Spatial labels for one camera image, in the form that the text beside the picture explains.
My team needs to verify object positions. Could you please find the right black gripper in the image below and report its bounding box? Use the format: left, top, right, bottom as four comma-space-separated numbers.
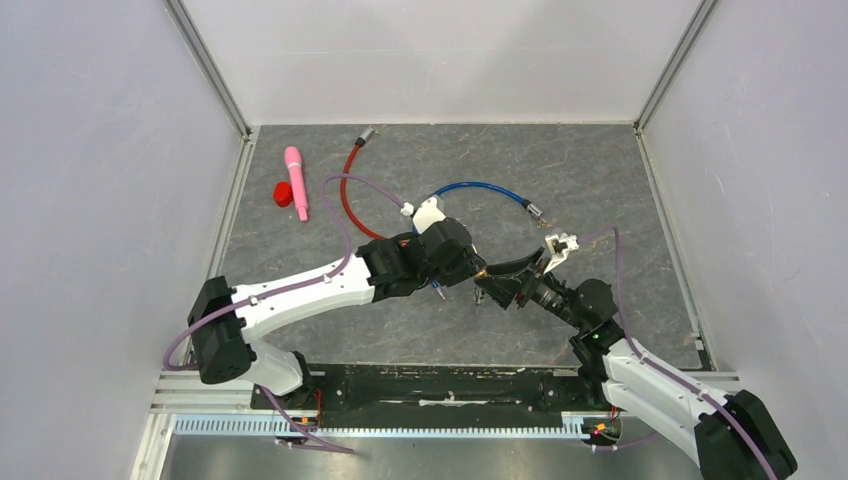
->
474, 247, 586, 330

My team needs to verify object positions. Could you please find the blue cable lock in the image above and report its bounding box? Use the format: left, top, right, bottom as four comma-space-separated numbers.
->
411, 181, 546, 301

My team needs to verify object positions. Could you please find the red cable lock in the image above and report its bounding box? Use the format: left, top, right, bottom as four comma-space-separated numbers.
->
340, 125, 392, 241

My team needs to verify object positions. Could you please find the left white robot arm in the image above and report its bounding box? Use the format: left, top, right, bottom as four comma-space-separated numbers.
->
188, 218, 485, 408

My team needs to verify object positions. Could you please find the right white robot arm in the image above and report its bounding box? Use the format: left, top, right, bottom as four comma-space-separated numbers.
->
474, 251, 798, 479

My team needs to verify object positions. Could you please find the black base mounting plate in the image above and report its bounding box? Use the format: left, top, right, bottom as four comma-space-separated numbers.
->
250, 363, 614, 429

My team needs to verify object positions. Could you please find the red round cap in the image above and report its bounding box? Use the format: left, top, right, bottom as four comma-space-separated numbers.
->
272, 181, 294, 208

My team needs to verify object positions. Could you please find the pink cylindrical tube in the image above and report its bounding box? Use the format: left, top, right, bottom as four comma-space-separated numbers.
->
284, 146, 309, 222

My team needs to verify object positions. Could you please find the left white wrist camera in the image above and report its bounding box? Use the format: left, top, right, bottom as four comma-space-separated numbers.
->
400, 195, 447, 233

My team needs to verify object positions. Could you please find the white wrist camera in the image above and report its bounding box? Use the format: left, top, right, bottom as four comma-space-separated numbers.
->
400, 195, 447, 233
543, 232, 580, 274

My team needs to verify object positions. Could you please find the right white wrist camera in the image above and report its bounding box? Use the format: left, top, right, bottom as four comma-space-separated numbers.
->
543, 232, 580, 274

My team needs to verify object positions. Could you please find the blue slotted cable duct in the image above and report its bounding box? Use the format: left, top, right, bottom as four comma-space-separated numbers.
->
173, 413, 592, 440

